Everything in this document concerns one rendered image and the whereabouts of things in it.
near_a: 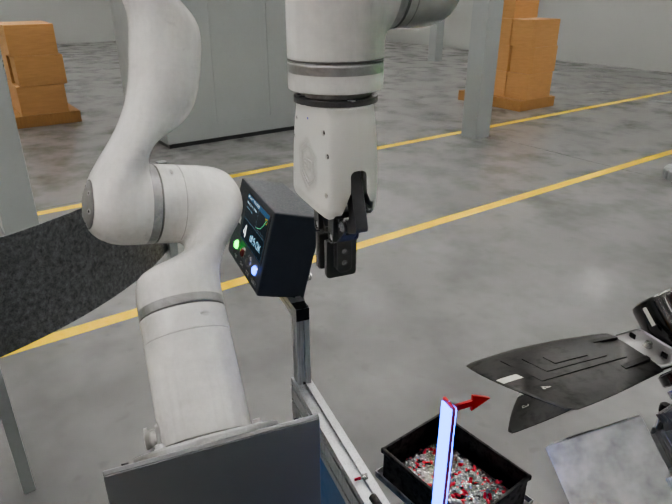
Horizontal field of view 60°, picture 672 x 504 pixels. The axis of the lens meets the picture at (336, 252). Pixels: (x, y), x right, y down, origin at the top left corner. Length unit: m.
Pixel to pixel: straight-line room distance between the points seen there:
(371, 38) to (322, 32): 0.04
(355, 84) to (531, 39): 8.55
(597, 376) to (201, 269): 0.56
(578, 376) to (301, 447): 0.38
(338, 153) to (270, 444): 0.38
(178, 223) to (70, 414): 2.02
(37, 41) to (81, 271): 6.37
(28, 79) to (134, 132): 7.67
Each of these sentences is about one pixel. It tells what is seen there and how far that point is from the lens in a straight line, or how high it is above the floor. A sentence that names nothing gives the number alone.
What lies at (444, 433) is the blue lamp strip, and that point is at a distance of 0.80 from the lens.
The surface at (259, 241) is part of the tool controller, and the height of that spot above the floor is 1.18.
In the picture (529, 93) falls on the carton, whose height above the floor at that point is 0.24.
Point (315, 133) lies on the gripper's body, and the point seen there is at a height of 1.56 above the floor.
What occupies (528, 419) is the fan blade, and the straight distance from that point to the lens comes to 1.16.
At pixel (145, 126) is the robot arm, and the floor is 1.50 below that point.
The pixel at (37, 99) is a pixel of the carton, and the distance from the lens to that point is 8.57.
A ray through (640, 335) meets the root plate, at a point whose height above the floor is 1.18.
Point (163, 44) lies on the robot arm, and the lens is 0.86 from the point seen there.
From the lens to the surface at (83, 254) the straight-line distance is 2.31.
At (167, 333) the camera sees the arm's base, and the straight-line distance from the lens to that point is 0.80.
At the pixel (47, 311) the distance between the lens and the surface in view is 2.27.
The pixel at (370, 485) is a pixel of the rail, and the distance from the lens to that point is 1.12.
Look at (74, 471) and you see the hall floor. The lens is 2.55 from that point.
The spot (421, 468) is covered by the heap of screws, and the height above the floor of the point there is 0.84.
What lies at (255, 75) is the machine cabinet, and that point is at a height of 0.71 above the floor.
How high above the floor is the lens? 1.67
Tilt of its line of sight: 25 degrees down
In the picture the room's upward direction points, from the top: straight up
